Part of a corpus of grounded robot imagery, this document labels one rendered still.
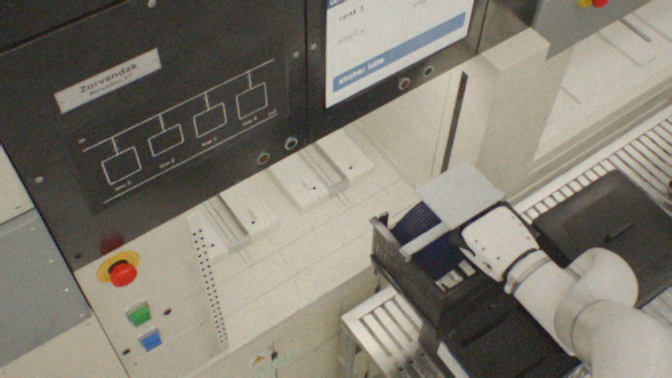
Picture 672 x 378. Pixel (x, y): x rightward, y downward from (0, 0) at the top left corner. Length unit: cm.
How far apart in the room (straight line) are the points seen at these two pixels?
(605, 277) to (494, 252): 21
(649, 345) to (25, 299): 78
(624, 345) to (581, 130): 120
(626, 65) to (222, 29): 148
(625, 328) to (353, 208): 99
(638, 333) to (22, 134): 70
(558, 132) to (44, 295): 133
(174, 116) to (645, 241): 122
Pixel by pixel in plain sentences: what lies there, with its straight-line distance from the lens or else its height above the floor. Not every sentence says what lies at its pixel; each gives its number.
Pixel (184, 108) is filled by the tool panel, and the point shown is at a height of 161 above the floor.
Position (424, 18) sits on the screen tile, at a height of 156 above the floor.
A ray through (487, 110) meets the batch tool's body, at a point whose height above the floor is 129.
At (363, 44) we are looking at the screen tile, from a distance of 111.
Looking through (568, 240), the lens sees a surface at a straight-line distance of 182.
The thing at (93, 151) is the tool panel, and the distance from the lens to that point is 96.
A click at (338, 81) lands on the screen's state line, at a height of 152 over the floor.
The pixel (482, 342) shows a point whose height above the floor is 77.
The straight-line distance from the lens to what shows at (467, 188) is 133.
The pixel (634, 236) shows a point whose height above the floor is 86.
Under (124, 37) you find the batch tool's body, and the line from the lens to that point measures 86.
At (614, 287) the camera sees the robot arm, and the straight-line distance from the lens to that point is 114.
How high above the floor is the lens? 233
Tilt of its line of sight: 54 degrees down
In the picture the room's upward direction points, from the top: 1 degrees clockwise
